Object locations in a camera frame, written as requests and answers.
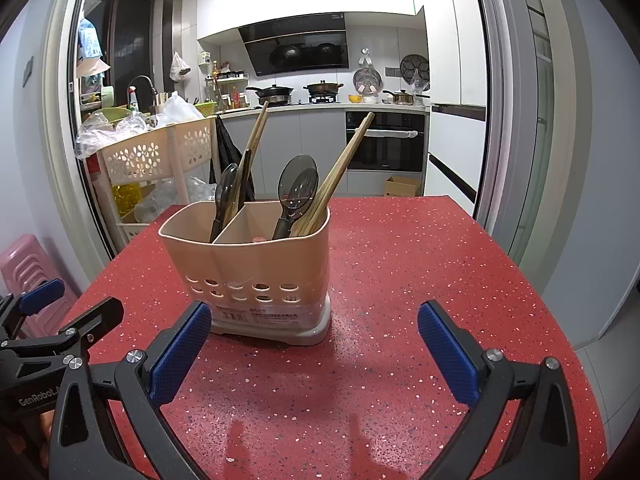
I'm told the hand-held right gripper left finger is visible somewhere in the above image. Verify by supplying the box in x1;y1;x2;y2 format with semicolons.
47;300;213;480

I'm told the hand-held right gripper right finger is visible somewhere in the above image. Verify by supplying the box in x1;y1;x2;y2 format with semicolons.
417;300;581;480

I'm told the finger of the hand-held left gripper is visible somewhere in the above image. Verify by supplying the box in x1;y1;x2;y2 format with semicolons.
0;297;125;376
0;279;66;333

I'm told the beige plastic utensil holder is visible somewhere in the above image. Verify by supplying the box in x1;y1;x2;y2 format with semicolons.
158;200;332;348

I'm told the smoky translucent plastic spoon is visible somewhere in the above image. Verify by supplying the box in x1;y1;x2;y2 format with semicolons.
278;154;320;196
209;162;241;243
271;166;320;241

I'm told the dark brown wooden chopstick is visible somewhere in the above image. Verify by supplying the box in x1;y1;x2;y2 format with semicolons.
221;149;253;231

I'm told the yellow patterned wooden chopstick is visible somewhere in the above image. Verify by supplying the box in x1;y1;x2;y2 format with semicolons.
295;127;363;237

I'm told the plain wooden chopstick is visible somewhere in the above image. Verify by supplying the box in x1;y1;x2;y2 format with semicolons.
300;111;376;236
239;101;270;206
235;107;263;211

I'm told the pink plastic stool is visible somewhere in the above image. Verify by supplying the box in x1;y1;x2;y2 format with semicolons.
0;234;81;341

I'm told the crumpled clear plastic bag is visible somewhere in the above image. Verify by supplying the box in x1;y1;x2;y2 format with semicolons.
75;110;151;161
135;177;216;223

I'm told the beige plastic basket rack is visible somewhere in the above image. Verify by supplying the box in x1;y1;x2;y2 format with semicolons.
95;117;223;243

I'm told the cardboard box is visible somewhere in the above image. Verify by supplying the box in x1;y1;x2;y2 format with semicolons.
384;175;422;198

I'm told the black hanging garment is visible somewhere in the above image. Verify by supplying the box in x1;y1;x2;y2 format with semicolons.
209;115;256;201

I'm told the black built-in oven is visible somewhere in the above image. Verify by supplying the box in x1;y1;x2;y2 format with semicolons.
345;110;426;173

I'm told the whitish plastic bag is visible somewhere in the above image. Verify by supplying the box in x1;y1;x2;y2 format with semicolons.
157;92;206;126

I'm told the black kitchen faucet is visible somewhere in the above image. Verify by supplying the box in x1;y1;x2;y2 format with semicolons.
127;76;158;111

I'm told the grey base cabinet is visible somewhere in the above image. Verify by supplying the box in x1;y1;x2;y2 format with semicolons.
220;107;346;201

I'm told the hanging blue and white cloth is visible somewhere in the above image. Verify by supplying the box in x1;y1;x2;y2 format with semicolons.
77;17;111;78

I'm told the small steel pot with lid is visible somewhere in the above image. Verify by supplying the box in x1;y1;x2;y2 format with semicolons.
382;89;431;107

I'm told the hanging white plastic bag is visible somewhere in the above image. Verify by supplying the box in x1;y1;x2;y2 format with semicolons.
169;51;192;82

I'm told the black wok with lid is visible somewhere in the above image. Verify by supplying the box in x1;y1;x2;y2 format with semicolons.
245;84;296;105

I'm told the round metal strainer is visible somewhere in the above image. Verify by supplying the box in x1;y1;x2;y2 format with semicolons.
352;67;383;97

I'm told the round metal steamer rack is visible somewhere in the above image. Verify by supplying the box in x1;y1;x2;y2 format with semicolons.
400;54;431;83

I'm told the dark cooking pot with lid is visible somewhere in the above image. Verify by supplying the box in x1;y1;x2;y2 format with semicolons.
303;80;345;101

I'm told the white refrigerator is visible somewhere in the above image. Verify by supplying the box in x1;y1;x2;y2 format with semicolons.
425;0;488;211

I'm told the black range hood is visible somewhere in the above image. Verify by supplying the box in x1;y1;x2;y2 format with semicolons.
237;14;349;77

